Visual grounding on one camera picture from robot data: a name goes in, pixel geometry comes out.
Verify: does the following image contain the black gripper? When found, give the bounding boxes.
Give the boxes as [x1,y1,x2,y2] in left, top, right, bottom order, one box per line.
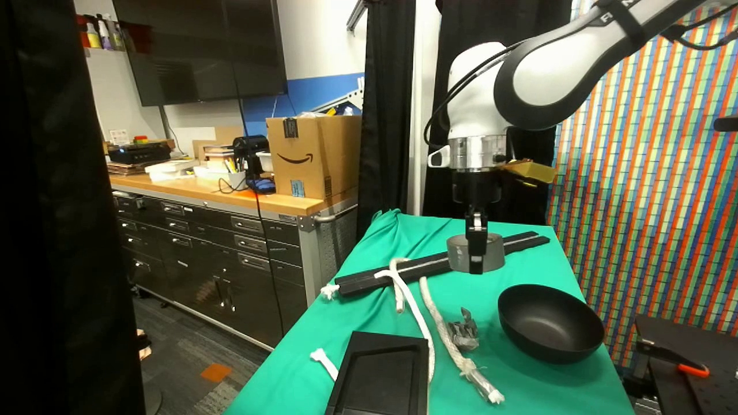
[451,168,507,277]

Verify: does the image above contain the grey black masking tape roll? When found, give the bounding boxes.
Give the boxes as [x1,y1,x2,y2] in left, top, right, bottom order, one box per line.
[445,233,507,277]

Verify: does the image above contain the black bowl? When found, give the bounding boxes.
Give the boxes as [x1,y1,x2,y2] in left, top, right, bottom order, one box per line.
[497,284,607,364]

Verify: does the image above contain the long black bar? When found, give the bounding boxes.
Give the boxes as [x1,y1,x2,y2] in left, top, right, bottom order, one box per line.
[335,229,551,300]

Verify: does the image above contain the narrow black curtain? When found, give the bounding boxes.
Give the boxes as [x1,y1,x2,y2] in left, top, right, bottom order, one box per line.
[356,0,417,235]

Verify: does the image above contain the green tablecloth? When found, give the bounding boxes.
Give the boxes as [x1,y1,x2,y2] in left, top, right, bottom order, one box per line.
[223,209,637,415]

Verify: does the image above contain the black rectangular tray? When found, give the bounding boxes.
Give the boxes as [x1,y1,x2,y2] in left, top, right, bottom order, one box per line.
[326,331,433,415]

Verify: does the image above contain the cardboard shipping box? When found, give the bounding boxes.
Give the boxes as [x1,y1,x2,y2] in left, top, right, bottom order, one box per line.
[265,114,364,209]

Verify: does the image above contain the black power tool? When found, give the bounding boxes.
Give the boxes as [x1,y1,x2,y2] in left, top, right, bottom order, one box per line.
[231,134,272,194]

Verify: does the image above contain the black metal stand plate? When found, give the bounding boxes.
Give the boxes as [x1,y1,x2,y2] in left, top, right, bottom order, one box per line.
[630,313,738,415]

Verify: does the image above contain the dark workbench cabinet wooden top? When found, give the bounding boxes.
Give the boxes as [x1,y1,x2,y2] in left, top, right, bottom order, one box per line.
[109,173,361,350]

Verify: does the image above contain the white plastic tray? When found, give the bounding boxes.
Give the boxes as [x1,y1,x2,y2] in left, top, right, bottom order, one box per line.
[143,157,203,188]

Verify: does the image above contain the flat black case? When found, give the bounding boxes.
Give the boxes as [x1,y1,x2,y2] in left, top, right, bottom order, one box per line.
[106,142,176,166]

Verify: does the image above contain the wide black curtain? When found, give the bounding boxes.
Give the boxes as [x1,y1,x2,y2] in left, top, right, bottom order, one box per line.
[0,0,148,415]

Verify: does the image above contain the shelf with bottles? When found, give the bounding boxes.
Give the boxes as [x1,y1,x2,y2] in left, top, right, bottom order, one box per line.
[73,11,131,55]

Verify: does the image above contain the white knotted rope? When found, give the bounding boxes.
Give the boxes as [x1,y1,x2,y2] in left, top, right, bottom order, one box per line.
[309,257,507,409]

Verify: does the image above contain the orange handled tool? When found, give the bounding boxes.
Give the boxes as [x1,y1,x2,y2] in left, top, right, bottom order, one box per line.
[637,341,713,381]

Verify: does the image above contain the black robot arm cables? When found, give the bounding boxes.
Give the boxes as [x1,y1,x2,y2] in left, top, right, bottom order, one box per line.
[660,0,738,55]

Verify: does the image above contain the large black wall monitor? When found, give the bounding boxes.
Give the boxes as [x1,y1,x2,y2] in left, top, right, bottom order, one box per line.
[113,0,289,109]

